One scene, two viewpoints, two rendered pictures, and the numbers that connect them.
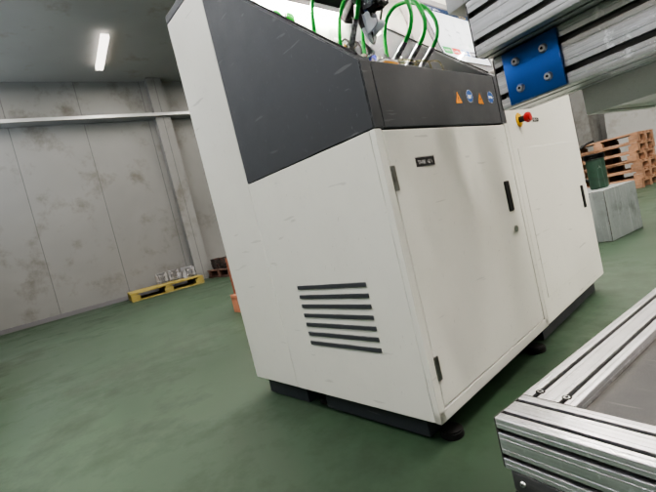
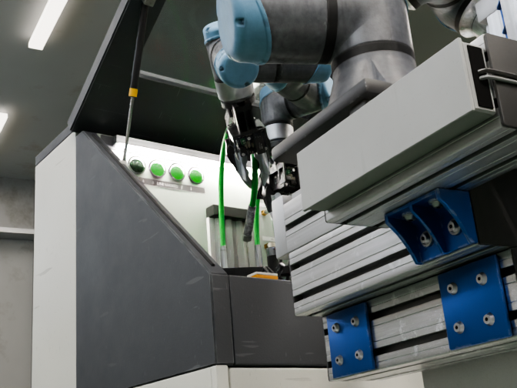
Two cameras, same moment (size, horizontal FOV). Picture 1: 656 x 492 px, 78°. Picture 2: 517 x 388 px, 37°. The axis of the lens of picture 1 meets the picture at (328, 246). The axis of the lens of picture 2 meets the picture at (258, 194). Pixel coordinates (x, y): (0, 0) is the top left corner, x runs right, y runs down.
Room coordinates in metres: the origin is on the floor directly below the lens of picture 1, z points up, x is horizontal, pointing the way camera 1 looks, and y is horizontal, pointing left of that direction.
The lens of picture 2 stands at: (-0.37, -0.33, 0.62)
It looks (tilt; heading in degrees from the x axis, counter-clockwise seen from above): 20 degrees up; 3
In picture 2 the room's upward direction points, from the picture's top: 5 degrees counter-clockwise
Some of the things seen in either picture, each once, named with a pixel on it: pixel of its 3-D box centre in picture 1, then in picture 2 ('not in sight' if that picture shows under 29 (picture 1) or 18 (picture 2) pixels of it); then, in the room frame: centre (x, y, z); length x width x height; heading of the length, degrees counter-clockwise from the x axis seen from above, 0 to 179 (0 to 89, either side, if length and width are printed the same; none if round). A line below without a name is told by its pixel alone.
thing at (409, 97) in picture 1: (441, 100); (353, 327); (1.18, -0.42, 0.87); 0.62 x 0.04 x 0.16; 131
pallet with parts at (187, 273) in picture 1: (164, 282); not in sight; (7.83, 3.26, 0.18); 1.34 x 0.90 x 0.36; 123
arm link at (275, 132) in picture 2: not in sight; (279, 138); (1.31, -0.30, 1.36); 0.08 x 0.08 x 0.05
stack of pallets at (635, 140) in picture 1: (609, 165); not in sight; (6.54, -4.74, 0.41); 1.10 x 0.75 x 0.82; 34
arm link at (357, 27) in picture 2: not in sight; (361, 21); (0.58, -0.45, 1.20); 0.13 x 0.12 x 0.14; 105
